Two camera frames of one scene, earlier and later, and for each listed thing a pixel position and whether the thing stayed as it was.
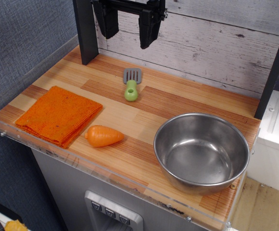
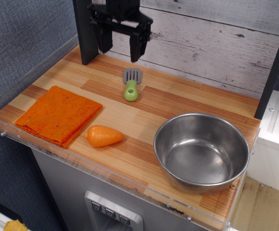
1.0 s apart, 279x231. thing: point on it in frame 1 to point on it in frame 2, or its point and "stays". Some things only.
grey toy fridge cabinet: x=68 y=183 stays
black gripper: x=151 y=12 to x=123 y=16
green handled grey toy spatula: x=132 y=77 stays
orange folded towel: x=57 y=116 stays
